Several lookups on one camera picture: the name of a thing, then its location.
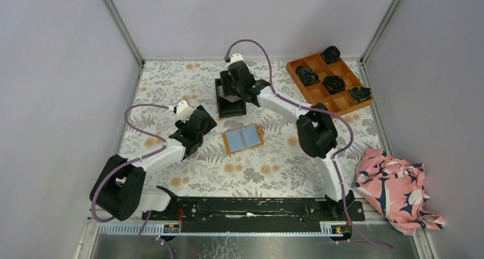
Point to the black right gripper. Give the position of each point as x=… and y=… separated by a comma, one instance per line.
x=226, y=79

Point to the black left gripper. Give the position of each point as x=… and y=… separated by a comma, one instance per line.
x=180, y=125

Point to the black plastic card box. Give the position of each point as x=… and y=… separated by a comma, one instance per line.
x=225, y=107

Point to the yellow leather card holder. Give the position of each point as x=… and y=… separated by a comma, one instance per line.
x=243, y=139

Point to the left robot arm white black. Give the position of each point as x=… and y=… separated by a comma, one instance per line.
x=119, y=191

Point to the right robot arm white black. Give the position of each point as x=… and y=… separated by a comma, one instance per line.
x=316, y=131

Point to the stack of credit cards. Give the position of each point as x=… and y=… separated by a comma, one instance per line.
x=230, y=98

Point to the floral patterned table mat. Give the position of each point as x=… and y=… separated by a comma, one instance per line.
x=278, y=168

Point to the rolled green tie left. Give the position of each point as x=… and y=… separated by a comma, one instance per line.
x=307, y=76

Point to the rolled green tie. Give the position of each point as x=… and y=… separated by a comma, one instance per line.
x=360, y=94
x=307, y=76

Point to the rolled dark tie centre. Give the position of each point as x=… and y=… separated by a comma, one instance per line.
x=334, y=84

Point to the rolled dark tie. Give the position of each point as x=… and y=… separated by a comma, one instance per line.
x=331, y=54
x=334, y=84

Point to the rolled dark tie top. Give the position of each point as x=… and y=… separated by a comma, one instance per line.
x=331, y=54

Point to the orange wooden compartment tray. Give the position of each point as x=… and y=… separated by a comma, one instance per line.
x=341, y=103

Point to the rolled green tie right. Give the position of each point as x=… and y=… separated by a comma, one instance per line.
x=360, y=94

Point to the pink patterned cloth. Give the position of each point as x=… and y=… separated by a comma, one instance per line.
x=395, y=188

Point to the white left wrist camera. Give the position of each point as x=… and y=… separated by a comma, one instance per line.
x=182, y=110

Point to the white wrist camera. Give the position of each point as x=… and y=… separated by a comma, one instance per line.
x=235, y=57
x=182, y=110

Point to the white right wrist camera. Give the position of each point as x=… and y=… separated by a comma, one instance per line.
x=235, y=57

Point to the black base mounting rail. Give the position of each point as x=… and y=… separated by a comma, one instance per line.
x=256, y=215

